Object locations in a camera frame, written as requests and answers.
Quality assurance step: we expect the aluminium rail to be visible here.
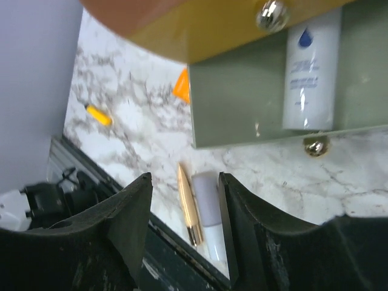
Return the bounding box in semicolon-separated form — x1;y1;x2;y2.
47;136;96;192

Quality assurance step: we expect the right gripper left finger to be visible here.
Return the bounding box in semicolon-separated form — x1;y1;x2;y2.
1;173;152;290

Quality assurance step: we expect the grey bottom drawer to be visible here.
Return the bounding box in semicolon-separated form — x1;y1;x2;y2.
189;1;387;149

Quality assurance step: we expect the lavender white bottle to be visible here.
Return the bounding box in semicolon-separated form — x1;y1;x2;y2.
192;172;227;262

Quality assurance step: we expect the beige gold concealer tube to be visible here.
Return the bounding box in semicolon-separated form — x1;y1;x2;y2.
177;163;202;247

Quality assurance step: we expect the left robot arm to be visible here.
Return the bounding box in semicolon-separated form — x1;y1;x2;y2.
1;167;99;232

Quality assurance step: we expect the peach top drawer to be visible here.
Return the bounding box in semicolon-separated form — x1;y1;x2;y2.
81;0;184;37

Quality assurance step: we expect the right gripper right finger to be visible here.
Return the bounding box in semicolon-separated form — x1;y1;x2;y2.
219;173;387;290

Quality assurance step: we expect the yellow drawer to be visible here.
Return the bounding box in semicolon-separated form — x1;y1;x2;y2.
128;0;347;64

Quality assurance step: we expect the yellow mascara tube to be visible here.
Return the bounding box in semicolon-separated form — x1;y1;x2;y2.
84;104;112;126

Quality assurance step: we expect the white blue tube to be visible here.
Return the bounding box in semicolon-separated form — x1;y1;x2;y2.
283;8;342;130

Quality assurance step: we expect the orange sunscreen tube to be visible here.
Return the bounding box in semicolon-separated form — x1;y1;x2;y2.
172;68;190;104

